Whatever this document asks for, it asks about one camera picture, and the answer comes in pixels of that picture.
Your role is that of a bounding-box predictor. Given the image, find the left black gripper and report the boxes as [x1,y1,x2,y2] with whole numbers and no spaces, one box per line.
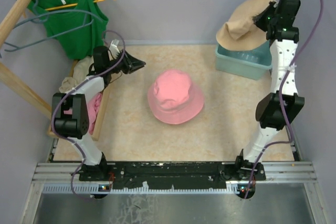
[106,48,145,74]

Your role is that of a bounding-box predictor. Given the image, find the beige bucket hat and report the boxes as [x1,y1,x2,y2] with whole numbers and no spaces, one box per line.
[216,0,275,51]

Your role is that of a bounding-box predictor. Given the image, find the pink hat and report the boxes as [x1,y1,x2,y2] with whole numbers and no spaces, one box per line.
[147,69,205,125]

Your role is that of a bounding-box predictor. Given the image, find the wooden clothes rack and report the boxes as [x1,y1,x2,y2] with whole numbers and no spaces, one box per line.
[0,0,113,141]

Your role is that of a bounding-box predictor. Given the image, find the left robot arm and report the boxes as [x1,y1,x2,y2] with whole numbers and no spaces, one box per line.
[51,46,146,181]

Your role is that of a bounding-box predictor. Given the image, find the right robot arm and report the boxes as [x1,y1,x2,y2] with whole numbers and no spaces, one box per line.
[234,0,305,180]

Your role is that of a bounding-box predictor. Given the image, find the light blue plastic bin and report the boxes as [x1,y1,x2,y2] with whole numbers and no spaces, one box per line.
[215,42,272,80]

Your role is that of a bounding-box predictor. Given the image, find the beige garment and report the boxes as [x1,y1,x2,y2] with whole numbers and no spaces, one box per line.
[59,56,93,93]

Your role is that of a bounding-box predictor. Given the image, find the pink garment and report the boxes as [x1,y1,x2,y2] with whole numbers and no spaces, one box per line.
[65,92,103,135]

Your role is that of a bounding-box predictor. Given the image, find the green tank top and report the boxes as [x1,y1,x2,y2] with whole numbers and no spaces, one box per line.
[28,0,109,60]

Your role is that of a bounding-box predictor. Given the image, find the grey clothes hanger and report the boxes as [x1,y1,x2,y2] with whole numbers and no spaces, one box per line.
[3,0,103,53]

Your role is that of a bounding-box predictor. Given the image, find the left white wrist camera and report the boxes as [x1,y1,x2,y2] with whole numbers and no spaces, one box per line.
[109,39,120,57]

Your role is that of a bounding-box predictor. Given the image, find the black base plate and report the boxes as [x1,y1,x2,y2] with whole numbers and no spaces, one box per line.
[78,161,266,190]

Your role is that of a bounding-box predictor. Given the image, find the aluminium rail frame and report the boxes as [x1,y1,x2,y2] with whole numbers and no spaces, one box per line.
[33,162,317,199]

